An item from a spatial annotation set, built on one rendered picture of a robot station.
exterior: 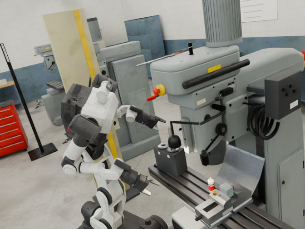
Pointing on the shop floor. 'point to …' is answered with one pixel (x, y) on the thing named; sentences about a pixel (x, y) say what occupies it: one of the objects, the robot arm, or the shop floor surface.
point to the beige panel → (79, 65)
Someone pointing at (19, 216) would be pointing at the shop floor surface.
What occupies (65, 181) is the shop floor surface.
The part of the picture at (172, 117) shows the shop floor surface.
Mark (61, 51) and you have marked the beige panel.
